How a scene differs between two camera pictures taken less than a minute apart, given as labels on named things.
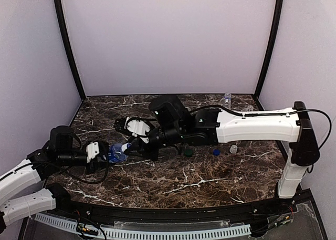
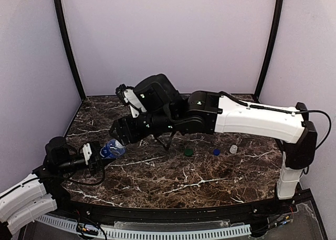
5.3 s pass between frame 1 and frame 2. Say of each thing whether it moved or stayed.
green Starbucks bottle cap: stayed
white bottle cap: stayed
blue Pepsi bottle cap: stayed
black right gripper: moved
